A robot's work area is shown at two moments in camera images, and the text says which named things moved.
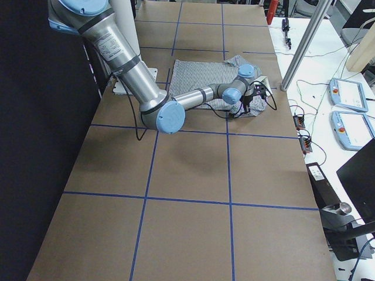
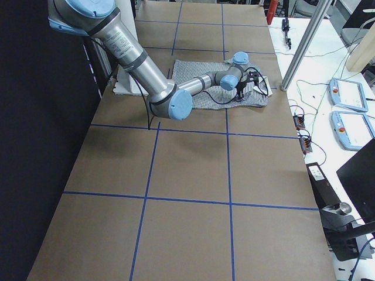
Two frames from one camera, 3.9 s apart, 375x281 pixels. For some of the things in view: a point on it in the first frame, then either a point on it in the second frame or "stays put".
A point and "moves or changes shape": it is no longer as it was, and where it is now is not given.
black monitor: (358, 177) stays put
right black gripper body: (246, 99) → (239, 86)
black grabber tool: (285, 26) stays put
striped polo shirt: (187, 76) moves or changes shape
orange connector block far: (298, 122) stays put
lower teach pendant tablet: (352, 130) stays put
